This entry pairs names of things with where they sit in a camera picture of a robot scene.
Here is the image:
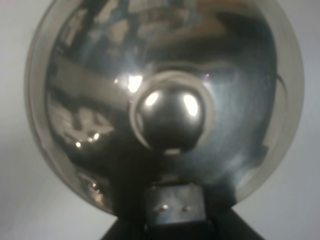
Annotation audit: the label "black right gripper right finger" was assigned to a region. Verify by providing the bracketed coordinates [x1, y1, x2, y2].
[204, 199, 320, 240]

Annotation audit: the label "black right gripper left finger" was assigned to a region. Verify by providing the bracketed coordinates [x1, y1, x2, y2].
[101, 215, 148, 240]

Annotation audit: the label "stainless steel teapot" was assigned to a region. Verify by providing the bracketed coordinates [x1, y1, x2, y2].
[25, 0, 304, 225]

